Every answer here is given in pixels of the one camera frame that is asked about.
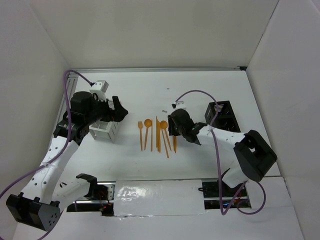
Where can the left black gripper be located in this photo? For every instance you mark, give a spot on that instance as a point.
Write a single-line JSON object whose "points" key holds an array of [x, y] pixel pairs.
{"points": [[117, 114]]}

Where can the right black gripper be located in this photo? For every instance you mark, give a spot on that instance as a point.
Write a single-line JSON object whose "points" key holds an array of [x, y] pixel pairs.
{"points": [[172, 131]]}

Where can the orange spoon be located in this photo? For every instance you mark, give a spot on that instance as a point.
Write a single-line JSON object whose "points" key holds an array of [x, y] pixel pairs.
{"points": [[164, 126], [147, 124]]}

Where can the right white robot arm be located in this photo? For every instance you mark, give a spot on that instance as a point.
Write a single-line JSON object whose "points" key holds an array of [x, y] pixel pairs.
{"points": [[246, 156]]}

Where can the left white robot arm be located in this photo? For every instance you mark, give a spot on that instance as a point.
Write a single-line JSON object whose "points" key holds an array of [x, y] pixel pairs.
{"points": [[41, 201]]}

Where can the orange chopstick middle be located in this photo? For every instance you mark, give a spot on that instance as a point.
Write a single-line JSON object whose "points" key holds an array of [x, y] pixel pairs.
{"points": [[156, 132]]}

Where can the orange chopstick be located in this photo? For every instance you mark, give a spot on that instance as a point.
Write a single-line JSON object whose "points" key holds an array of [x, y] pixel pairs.
{"points": [[151, 137], [156, 132], [165, 144]]}

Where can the white utensil container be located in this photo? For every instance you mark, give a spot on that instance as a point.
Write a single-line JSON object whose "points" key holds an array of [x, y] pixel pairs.
{"points": [[105, 131]]}

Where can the orange chopstick right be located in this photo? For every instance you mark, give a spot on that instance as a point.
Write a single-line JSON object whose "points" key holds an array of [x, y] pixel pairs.
{"points": [[165, 144]]}

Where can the orange chopstick left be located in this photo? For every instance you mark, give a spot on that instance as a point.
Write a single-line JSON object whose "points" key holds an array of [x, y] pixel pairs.
{"points": [[151, 137]]}

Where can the black utensil container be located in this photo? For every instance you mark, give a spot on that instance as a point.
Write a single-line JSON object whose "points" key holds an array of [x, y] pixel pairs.
{"points": [[222, 116]]}

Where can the white tape sheet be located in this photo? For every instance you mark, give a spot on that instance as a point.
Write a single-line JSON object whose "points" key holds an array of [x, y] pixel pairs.
{"points": [[158, 198]]}

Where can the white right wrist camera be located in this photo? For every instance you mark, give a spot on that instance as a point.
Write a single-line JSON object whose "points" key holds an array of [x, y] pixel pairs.
{"points": [[179, 105]]}

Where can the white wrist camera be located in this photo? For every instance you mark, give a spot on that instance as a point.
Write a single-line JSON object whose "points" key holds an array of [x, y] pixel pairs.
{"points": [[99, 89], [179, 105]]}

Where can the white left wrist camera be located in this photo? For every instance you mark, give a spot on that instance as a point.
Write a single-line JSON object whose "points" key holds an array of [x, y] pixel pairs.
{"points": [[99, 89]]}

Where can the aluminium rail at back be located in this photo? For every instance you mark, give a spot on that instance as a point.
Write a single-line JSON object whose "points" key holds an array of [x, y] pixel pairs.
{"points": [[159, 69]]}

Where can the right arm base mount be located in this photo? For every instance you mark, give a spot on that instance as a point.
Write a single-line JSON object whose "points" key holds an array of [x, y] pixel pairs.
{"points": [[210, 191]]}

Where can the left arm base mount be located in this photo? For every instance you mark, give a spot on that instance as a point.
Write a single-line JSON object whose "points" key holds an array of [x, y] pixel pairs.
{"points": [[102, 201]]}

